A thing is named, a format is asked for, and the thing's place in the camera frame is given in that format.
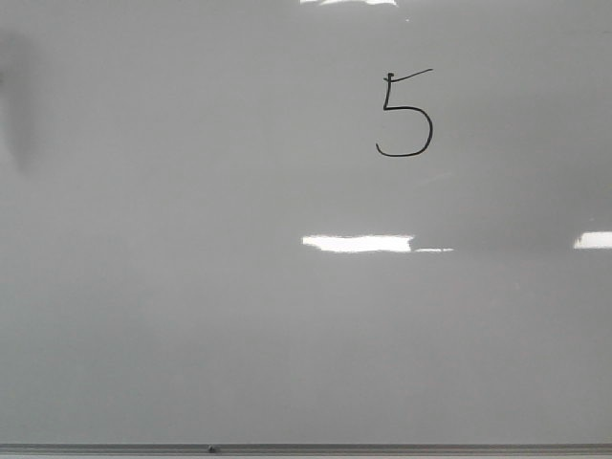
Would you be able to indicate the handwritten black number five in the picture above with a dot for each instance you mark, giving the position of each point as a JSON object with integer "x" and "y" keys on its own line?
{"x": 390, "y": 79}

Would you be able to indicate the white glossy whiteboard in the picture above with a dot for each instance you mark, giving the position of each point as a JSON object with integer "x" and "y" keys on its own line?
{"x": 201, "y": 244}

